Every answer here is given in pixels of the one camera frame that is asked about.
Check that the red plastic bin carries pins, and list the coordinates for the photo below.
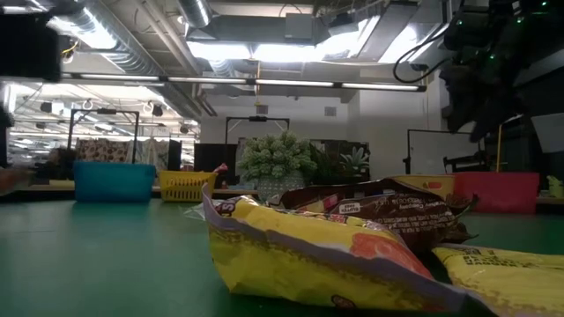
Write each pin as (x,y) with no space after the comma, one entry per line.
(498,191)

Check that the small succulent in black pot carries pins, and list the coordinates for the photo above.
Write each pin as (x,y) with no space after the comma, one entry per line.
(354,160)

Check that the white board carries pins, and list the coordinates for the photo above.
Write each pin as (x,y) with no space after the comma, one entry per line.
(440,152)

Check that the yellow mesh basket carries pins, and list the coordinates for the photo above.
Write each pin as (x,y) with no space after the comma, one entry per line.
(185,187)

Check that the yellow-green object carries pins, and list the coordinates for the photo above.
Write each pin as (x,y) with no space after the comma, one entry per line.
(556,187)

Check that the long LED light bar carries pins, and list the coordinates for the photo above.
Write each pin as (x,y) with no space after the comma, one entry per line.
(247,81)

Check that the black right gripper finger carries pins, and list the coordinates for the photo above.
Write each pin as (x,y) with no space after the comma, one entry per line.
(462,112)
(491,121)

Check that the yellow purple Sour Patch pack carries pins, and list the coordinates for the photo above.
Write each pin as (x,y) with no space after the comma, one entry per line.
(304,262)

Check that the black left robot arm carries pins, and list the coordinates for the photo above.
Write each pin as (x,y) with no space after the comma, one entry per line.
(31,48)

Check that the red Skittles candy pack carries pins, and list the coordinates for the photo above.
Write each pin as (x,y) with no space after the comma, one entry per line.
(220,167)

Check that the yellow Sour Patch Kids pack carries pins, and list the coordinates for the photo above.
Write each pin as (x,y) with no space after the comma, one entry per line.
(511,282)

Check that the pale green potted succulent bush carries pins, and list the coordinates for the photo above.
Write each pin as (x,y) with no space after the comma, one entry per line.
(275,154)

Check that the grey panel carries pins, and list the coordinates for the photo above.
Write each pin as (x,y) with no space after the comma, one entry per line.
(548,132)

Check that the black panel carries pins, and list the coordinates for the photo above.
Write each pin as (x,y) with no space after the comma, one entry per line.
(211,158)

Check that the patterned cloth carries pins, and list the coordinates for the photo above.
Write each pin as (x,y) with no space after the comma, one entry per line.
(101,150)

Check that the brown chocolate bar wrapper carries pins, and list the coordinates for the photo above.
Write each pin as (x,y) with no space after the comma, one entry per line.
(396,216)

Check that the clear wrapped teal candy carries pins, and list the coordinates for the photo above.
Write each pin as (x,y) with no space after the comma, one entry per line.
(196,212)

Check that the blue plastic bin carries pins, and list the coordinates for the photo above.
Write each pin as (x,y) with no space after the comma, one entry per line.
(112,182)

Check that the pale yellow plastic bin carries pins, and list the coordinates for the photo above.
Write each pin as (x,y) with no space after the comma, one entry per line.
(425,182)

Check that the black rig frame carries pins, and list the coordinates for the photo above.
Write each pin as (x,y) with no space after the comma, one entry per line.
(103,112)
(257,118)

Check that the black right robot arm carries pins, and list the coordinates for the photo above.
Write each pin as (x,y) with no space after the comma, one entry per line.
(493,17)

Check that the person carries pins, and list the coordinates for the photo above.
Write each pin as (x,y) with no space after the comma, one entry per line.
(61,163)

